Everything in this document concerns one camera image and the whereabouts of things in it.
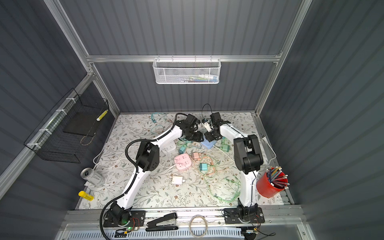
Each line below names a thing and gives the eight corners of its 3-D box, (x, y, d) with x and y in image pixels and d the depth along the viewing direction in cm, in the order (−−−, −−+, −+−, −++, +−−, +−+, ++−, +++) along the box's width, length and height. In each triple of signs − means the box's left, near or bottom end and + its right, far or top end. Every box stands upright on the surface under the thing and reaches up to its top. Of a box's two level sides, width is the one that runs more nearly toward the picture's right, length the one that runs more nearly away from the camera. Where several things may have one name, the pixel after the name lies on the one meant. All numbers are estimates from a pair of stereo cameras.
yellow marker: (87, 198, 82) (77, 194, 75) (90, 194, 83) (81, 189, 76) (91, 201, 81) (81, 197, 74) (95, 197, 82) (85, 192, 75)
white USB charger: (172, 184, 86) (172, 182, 85) (173, 177, 89) (172, 176, 87) (182, 184, 86) (182, 182, 85) (182, 177, 89) (182, 176, 87)
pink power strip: (177, 171, 91) (177, 169, 89) (173, 158, 96) (173, 156, 94) (193, 166, 93) (193, 164, 91) (188, 153, 99) (187, 151, 96)
